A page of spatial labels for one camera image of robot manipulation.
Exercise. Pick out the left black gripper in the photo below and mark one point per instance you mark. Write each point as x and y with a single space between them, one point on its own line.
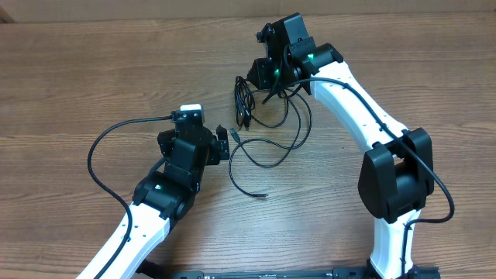
222 150

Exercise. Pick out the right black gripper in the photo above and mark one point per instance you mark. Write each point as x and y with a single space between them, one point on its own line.
262 70

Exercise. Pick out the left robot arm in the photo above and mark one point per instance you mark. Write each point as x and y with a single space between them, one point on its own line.
160 201

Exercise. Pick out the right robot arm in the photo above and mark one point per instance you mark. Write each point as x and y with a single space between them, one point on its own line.
394 180

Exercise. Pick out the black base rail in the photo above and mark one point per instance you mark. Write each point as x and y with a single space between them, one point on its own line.
267 274

